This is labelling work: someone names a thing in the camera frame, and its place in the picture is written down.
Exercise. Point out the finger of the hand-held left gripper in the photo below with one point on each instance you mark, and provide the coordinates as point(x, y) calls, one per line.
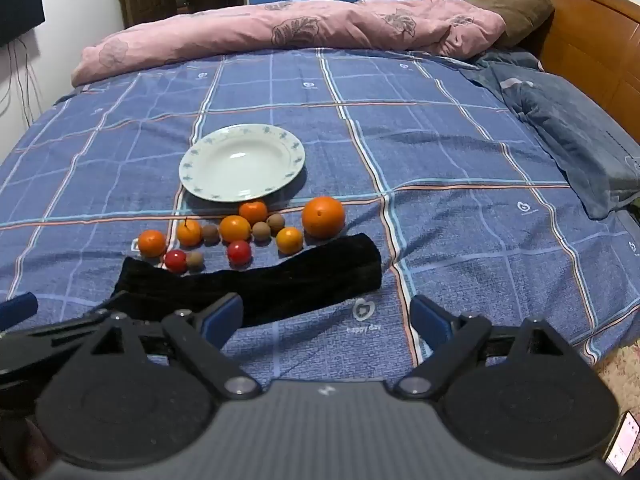
point(17, 308)
point(45, 335)

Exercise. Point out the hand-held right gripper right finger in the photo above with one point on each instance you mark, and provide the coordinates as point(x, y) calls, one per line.
point(429, 321)

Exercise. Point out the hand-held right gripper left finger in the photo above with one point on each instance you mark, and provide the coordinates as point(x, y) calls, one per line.
point(226, 317)

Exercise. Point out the white floral-rim plate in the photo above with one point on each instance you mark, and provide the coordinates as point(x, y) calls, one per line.
point(242, 162)

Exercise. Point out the brown longan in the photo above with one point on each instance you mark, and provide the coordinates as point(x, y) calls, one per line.
point(260, 231)
point(210, 234)
point(194, 261)
point(275, 222)

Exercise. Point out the black cloth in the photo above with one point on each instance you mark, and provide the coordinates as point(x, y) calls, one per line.
point(280, 280)

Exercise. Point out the red cherry tomato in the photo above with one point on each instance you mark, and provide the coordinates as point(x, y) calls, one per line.
point(175, 261)
point(239, 252)

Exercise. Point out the small orange with stem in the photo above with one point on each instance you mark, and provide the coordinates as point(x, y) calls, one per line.
point(189, 233)

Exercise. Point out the large orange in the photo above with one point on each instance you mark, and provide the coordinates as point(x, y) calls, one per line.
point(323, 217)

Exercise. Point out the blue plaid bedsheet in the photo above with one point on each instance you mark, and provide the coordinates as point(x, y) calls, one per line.
point(425, 160)

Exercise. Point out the patterned floor rug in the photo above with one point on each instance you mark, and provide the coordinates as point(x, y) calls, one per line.
point(620, 375)

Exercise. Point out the smartphone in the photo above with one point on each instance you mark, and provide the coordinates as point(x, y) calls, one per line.
point(624, 442)

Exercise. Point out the grey-blue blanket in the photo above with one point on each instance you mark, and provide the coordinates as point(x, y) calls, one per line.
point(565, 120)

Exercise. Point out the pink floral quilt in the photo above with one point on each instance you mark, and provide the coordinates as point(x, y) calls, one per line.
point(300, 25)

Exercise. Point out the brown pillow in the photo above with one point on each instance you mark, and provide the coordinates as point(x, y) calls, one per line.
point(510, 7)

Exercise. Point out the wooden headboard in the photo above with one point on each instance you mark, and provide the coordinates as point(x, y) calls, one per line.
point(595, 35)

